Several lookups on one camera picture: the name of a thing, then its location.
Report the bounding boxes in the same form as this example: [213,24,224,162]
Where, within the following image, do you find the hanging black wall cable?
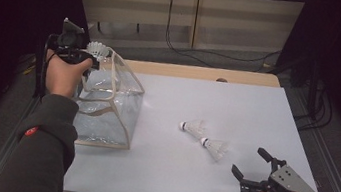
[160,0,288,78]

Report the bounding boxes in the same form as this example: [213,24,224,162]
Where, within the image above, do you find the white feather shuttlecock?
[197,136,231,163]
[84,39,113,64]
[177,117,208,140]

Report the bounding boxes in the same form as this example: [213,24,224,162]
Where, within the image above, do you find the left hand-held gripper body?
[44,16,102,69]

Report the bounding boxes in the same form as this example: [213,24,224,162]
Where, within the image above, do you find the person's left hand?
[40,47,95,102]

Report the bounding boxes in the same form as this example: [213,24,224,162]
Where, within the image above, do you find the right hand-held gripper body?
[238,153,324,192]

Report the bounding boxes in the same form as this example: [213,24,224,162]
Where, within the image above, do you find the black floor cables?
[291,79,339,137]

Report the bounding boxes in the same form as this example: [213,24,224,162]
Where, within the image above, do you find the clear bag with beige trim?
[67,42,151,154]

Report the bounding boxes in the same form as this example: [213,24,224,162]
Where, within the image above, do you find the light wooden cabinet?
[64,0,307,75]

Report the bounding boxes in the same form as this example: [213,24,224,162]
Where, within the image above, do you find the white table mat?
[62,59,341,192]

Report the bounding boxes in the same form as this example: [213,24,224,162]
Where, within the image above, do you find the left hand-held gripper black cable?
[40,31,64,71]

